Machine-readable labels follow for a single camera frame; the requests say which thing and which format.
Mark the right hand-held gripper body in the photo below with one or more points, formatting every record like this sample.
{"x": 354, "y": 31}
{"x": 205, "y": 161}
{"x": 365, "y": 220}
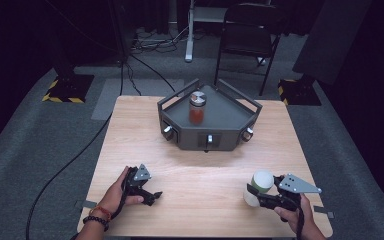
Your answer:
{"x": 293, "y": 191}

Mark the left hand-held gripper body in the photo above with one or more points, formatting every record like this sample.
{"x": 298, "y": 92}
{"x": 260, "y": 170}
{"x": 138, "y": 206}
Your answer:
{"x": 138, "y": 181}

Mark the white jar with green band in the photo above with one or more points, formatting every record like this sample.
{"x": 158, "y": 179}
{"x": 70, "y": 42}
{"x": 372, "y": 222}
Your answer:
{"x": 261, "y": 181}

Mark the glass spice jar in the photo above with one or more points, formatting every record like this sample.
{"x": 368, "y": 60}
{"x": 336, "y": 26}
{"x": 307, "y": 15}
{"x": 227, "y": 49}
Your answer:
{"x": 197, "y": 108}

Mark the person's right hand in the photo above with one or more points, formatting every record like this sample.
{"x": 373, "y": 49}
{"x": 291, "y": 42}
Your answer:
{"x": 296, "y": 216}

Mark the person's left hand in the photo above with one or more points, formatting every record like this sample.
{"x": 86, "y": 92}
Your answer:
{"x": 113, "y": 198}

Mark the grey tape piece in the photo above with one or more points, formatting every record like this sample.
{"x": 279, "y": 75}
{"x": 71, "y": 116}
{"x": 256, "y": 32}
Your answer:
{"x": 325, "y": 212}
{"x": 88, "y": 204}

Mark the grey floor mat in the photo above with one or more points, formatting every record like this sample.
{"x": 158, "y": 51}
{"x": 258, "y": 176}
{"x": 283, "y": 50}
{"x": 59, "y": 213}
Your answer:
{"x": 113, "y": 96}

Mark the black base with yellow stripes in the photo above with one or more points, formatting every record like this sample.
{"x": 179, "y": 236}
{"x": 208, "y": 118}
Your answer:
{"x": 68, "y": 88}
{"x": 300, "y": 93}

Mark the black folding chair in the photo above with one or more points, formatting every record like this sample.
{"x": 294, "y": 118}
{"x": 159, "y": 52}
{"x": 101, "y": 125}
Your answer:
{"x": 250, "y": 36}

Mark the grey panel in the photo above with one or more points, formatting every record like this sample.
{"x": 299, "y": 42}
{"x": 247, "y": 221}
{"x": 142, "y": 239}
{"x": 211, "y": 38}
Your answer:
{"x": 330, "y": 40}

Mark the black stand pole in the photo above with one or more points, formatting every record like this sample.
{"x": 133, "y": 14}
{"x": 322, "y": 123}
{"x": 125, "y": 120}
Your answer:
{"x": 120, "y": 30}

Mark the white desk leg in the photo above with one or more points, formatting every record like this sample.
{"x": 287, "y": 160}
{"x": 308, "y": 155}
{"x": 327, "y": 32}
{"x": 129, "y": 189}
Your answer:
{"x": 190, "y": 36}

